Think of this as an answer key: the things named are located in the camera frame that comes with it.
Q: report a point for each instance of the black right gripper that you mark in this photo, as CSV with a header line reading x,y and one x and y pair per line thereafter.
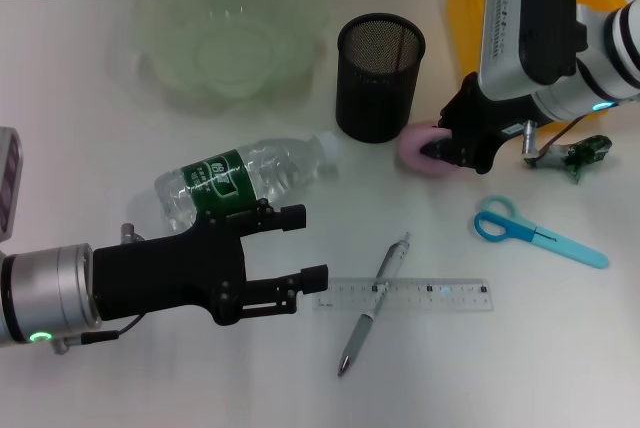
x,y
480,123

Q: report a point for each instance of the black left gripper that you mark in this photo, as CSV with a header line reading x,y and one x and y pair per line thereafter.
x,y
160,273

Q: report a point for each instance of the pink toy peach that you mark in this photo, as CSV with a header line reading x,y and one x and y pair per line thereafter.
x,y
412,148

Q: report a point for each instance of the clear green-label water bottle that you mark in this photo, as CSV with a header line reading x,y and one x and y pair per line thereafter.
x,y
280,163

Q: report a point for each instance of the green plastic wrapper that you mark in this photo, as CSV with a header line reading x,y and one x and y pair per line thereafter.
x,y
580,155

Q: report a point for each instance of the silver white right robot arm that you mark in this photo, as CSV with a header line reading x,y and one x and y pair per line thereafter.
x,y
620,48

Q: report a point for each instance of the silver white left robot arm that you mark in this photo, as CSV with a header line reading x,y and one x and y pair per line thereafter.
x,y
45,293

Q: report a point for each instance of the black mesh pen holder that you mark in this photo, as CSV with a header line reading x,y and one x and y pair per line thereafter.
x,y
375,98

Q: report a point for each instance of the silver ballpoint pen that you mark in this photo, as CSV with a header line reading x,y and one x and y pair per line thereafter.
x,y
357,333

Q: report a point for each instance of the blue plastic scissors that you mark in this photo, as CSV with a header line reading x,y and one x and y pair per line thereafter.
x,y
550,243

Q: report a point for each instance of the transparent plastic ruler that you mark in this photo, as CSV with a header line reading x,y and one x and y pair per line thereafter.
x,y
440,295

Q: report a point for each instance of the translucent green fruit plate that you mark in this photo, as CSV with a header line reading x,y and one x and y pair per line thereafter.
x,y
225,48

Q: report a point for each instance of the yellow plastic bin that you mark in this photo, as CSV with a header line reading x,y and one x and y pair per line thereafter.
x,y
465,8

